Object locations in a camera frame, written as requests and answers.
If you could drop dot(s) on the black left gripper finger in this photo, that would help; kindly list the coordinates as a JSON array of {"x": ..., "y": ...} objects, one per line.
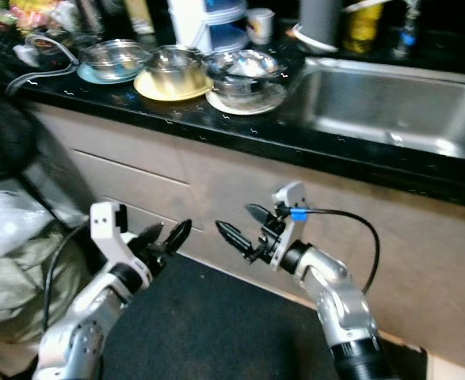
[
  {"x": 153, "y": 236},
  {"x": 178, "y": 237}
]

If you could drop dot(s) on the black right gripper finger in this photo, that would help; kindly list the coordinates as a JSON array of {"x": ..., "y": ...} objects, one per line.
[
  {"x": 260, "y": 214},
  {"x": 237, "y": 237}
]

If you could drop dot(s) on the light blue plate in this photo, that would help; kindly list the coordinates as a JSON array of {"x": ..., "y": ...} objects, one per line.
[{"x": 89, "y": 75}]

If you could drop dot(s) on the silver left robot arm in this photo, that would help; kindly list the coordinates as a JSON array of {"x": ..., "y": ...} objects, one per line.
[{"x": 78, "y": 344}]

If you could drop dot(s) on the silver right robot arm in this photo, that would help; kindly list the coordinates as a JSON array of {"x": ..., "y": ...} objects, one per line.
[{"x": 339, "y": 305}]

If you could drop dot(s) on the beige kitchen cabinet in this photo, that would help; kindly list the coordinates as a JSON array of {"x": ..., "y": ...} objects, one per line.
[{"x": 184, "y": 174}]

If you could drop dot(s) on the black floor mat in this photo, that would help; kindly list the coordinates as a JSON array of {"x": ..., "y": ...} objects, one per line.
[{"x": 224, "y": 340}]

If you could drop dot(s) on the white patterned plate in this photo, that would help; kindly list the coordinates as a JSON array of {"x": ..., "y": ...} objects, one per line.
[{"x": 244, "y": 110}]

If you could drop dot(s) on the large shiny steel bowl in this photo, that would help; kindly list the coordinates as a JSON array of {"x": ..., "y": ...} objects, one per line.
[{"x": 244, "y": 75}]

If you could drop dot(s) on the green sack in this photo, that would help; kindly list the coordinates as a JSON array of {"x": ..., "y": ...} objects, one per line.
[{"x": 10, "y": 293}]

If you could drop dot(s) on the white plastic bag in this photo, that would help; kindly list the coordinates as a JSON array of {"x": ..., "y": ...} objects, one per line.
[{"x": 6, "y": 222}]

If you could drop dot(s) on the yellow plate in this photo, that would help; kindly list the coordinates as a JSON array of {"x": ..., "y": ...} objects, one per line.
[{"x": 157, "y": 91}]

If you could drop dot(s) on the stainless steel sink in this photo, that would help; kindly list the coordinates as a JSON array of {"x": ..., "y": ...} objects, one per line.
[{"x": 383, "y": 107}]

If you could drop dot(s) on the plain steel bowl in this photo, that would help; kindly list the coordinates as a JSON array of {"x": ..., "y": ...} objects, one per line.
[{"x": 177, "y": 70}]

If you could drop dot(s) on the small white cup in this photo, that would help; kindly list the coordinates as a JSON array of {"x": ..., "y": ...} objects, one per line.
[{"x": 261, "y": 28}]

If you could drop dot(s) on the grey cylinder appliance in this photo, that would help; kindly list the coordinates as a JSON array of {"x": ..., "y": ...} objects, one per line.
[{"x": 319, "y": 20}]

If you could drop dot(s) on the white tiered container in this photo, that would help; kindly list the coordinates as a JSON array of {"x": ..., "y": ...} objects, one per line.
[{"x": 196, "y": 20}]

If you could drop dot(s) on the yellow oil bottle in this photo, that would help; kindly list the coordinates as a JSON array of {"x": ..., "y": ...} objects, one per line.
[{"x": 363, "y": 28}]

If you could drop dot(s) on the tan bottle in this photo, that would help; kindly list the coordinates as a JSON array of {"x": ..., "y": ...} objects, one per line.
[{"x": 139, "y": 16}]

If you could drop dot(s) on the colourful snack packet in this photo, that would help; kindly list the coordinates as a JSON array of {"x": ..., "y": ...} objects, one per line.
[{"x": 34, "y": 14}]

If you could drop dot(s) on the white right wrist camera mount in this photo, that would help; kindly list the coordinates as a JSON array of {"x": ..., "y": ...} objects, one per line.
[{"x": 290, "y": 194}]

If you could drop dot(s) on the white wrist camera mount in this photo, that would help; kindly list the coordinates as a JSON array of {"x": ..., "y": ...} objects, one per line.
[
  {"x": 105, "y": 222},
  {"x": 290, "y": 194}
]

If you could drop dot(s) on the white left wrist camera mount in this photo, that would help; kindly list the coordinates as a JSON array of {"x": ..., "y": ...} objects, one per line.
[{"x": 105, "y": 222}]

